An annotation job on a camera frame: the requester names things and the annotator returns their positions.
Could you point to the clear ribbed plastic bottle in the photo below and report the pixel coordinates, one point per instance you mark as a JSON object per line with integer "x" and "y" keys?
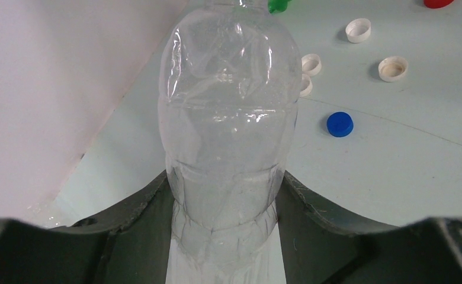
{"x": 229, "y": 84}

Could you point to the red bottle cap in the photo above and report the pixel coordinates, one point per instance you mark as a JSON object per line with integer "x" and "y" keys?
{"x": 437, "y": 4}

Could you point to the green plastic bottle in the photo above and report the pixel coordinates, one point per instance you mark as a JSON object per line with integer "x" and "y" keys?
{"x": 277, "y": 6}

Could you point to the cream bottle cap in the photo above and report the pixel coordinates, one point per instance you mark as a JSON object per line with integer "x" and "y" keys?
{"x": 393, "y": 68}

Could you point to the blue bottle cap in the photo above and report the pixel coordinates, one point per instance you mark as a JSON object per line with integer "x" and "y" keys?
{"x": 339, "y": 124}

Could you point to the white bottle cap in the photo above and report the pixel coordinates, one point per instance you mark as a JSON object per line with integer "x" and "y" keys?
{"x": 358, "y": 30}
{"x": 311, "y": 64}
{"x": 306, "y": 85}

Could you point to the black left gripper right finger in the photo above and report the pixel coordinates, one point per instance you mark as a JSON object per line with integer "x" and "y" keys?
{"x": 322, "y": 242}

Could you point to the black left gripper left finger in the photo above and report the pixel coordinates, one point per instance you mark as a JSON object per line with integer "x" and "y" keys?
{"x": 128, "y": 242}

